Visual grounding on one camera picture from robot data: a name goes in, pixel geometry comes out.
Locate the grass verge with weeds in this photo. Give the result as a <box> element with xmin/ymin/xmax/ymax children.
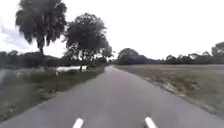
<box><xmin>0</xmin><ymin>65</ymin><xmax>107</xmax><ymax>122</ymax></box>

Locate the dark wood behind water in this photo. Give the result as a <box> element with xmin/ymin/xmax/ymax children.
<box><xmin>0</xmin><ymin>49</ymin><xmax>84</xmax><ymax>70</ymax></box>

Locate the grey asphalt road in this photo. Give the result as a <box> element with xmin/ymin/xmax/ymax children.
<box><xmin>0</xmin><ymin>65</ymin><xmax>224</xmax><ymax>128</ymax></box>

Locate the broad dark tree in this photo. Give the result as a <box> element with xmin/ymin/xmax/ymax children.
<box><xmin>62</xmin><ymin>12</ymin><xmax>114</xmax><ymax>72</ymax></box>

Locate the tall dark tree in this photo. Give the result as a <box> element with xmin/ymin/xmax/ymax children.
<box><xmin>14</xmin><ymin>0</ymin><xmax>68</xmax><ymax>56</ymax></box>

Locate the grass field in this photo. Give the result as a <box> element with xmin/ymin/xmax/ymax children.
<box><xmin>114</xmin><ymin>63</ymin><xmax>224</xmax><ymax>118</ymax></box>

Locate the water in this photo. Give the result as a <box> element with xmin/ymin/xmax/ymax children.
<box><xmin>53</xmin><ymin>65</ymin><xmax>88</xmax><ymax>73</ymax></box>

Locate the distant row of trees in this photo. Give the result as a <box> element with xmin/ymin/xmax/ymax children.
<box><xmin>113</xmin><ymin>41</ymin><xmax>224</xmax><ymax>66</ymax></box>

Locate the robot's own part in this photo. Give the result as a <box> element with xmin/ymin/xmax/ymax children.
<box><xmin>71</xmin><ymin>117</ymin><xmax>85</xmax><ymax>128</ymax></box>
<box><xmin>144</xmin><ymin>116</ymin><xmax>159</xmax><ymax>128</ymax></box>

